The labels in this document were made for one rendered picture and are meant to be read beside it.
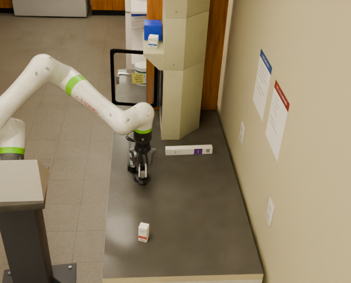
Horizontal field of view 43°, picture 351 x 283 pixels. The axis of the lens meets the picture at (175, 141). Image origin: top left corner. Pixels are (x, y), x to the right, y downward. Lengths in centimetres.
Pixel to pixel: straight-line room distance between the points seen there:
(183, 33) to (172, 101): 42
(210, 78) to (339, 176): 178
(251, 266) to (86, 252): 159
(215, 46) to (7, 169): 147
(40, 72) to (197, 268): 113
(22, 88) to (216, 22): 127
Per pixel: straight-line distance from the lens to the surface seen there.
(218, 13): 284
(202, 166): 258
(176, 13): 242
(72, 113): 492
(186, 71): 258
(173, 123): 271
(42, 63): 215
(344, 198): 135
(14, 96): 223
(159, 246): 211
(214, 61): 296
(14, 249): 271
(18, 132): 242
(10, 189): 237
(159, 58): 251
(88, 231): 351
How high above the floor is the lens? 250
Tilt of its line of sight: 34 degrees down
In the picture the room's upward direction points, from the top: 3 degrees clockwise
